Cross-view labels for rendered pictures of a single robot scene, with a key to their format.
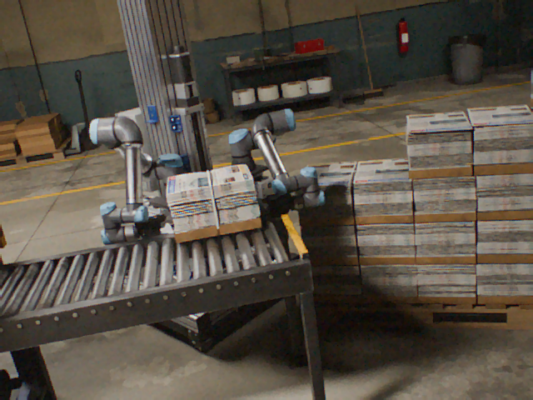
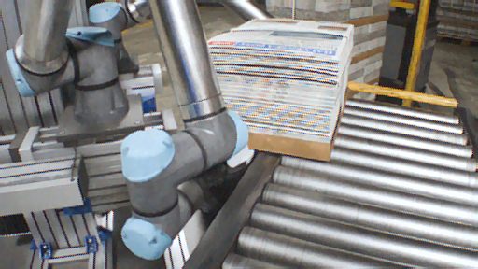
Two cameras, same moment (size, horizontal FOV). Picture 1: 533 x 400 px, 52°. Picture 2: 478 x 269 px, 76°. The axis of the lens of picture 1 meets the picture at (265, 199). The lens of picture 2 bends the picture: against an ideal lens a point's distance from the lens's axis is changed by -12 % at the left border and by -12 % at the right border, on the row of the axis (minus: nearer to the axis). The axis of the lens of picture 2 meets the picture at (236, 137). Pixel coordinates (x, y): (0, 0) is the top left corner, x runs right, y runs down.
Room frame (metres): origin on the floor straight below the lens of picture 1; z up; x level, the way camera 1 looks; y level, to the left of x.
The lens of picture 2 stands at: (2.06, 1.02, 1.20)
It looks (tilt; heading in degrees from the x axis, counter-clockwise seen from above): 29 degrees down; 298
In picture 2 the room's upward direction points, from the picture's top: straight up
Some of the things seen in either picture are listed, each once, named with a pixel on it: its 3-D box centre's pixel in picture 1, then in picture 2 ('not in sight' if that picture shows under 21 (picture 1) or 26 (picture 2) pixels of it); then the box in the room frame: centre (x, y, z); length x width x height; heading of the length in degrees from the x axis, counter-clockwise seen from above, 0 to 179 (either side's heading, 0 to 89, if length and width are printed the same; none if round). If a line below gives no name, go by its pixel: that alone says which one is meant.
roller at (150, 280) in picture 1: (151, 267); (381, 220); (2.04, 0.50, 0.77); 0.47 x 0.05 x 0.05; 6
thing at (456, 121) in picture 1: (437, 122); not in sight; (2.60, -0.88, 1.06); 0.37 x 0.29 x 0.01; 164
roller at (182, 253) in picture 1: (182, 262); (384, 181); (2.05, 0.37, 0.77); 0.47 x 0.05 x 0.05; 6
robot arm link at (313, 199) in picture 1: (312, 198); not in sight; (2.46, -0.22, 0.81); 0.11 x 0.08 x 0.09; 96
